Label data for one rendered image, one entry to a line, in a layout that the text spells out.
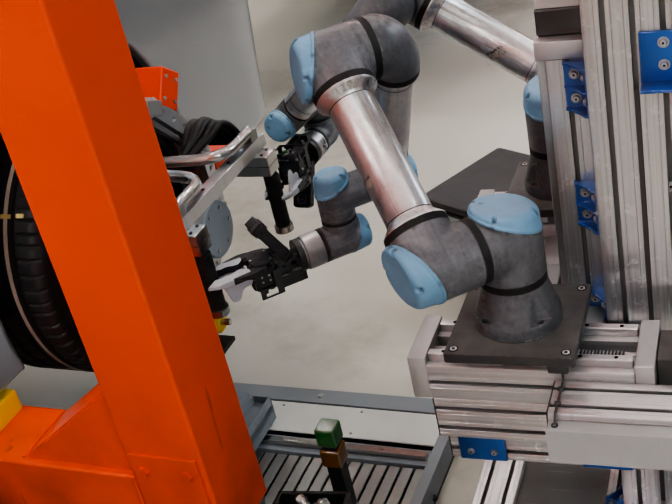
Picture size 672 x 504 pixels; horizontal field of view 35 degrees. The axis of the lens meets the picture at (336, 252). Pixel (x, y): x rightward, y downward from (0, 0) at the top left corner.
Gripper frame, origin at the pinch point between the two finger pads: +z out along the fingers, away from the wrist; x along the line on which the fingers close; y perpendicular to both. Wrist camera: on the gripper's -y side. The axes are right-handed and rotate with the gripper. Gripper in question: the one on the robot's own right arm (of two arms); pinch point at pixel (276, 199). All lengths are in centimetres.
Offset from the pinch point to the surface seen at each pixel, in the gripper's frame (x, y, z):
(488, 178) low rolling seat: 19, -49, -101
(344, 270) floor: -38, -83, -98
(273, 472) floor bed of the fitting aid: -17, -77, 9
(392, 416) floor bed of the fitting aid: 9, -75, -14
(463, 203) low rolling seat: 15, -49, -85
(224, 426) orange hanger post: 16, -9, 67
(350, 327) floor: -23, -83, -64
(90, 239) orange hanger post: 10, 35, 76
